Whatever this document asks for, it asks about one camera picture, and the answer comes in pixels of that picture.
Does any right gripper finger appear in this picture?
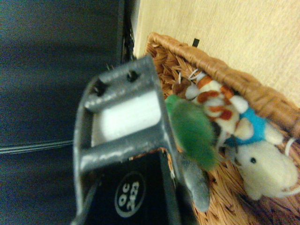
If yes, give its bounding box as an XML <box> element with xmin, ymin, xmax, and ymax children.
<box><xmin>71</xmin><ymin>56</ymin><xmax>195</xmax><ymax>225</ymax></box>

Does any green toy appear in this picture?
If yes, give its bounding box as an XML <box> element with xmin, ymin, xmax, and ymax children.
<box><xmin>165</xmin><ymin>93</ymin><xmax>221</xmax><ymax>171</ymax></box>

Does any grey mouse toy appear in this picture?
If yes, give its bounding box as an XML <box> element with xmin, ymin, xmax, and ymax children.
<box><xmin>181</xmin><ymin>160</ymin><xmax>210</xmax><ymax>213</ymax></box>

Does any white and orange toy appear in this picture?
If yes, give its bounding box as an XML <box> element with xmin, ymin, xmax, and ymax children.
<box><xmin>185</xmin><ymin>75</ymin><xmax>249</xmax><ymax>141</ymax></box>

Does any white toy with blue hat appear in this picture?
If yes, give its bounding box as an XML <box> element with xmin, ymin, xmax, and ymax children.
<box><xmin>225</xmin><ymin>106</ymin><xmax>300</xmax><ymax>201</ymax></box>

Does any curtain stand pole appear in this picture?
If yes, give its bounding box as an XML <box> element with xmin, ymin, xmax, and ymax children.
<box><xmin>0</xmin><ymin>139</ymin><xmax>75</xmax><ymax>154</ymax></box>

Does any brown wicker basket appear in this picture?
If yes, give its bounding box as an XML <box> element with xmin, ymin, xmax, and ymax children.
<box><xmin>144</xmin><ymin>32</ymin><xmax>300</xmax><ymax>225</ymax></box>

